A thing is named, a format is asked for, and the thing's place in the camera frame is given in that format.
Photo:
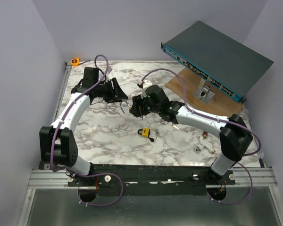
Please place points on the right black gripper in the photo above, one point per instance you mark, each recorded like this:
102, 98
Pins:
138, 101

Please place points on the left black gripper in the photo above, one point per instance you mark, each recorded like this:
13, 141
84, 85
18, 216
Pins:
117, 94

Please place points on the yellow black padlock with keys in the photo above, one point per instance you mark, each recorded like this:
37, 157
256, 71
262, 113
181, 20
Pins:
150, 134

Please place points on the small brass padlock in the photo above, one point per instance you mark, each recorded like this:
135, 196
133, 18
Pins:
123, 104

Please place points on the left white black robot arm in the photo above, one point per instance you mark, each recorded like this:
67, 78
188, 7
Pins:
57, 142

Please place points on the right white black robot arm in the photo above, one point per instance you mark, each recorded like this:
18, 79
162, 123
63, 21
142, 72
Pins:
232, 132

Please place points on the orange tape measure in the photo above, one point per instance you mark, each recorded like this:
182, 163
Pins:
77, 61

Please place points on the brown tap fitting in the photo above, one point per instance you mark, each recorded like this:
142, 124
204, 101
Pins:
205, 134

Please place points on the white tap fitting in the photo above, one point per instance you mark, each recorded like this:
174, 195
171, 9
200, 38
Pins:
203, 144

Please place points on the wooden board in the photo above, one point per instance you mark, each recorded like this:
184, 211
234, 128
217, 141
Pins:
220, 104

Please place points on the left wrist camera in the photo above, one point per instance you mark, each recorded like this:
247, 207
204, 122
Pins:
109, 70

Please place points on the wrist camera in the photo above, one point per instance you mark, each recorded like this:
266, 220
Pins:
109, 70
144, 84

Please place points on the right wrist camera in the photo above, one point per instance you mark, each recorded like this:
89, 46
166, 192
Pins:
144, 84

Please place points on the metal switch stand bracket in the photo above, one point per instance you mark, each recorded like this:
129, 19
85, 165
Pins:
204, 92

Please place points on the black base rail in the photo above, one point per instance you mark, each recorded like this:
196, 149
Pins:
142, 180

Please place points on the teal network switch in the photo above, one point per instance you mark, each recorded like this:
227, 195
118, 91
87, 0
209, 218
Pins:
223, 62

